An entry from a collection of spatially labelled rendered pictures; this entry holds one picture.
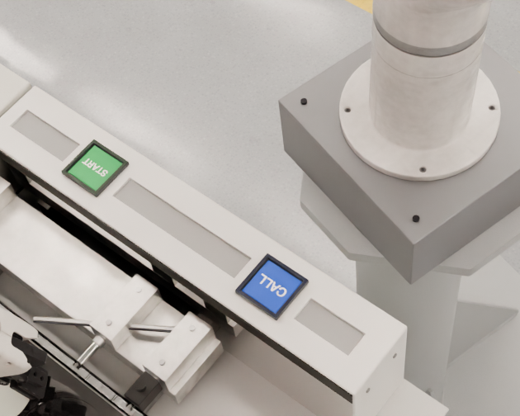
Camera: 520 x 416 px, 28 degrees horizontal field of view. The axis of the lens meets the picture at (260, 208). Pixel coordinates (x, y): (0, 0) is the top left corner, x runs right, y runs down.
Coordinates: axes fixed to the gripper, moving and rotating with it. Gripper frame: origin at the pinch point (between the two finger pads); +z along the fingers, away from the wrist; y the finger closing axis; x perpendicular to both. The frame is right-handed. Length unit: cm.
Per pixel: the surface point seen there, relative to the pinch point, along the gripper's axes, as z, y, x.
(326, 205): 20.0, -25.1, -28.3
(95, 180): -2.4, -6.0, -22.6
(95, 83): 76, 61, -113
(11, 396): 1.2, 3.0, 1.2
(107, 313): 3.7, -6.1, -8.6
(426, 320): 54, -27, -27
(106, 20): 76, 61, -133
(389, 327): 9.4, -37.1, -5.2
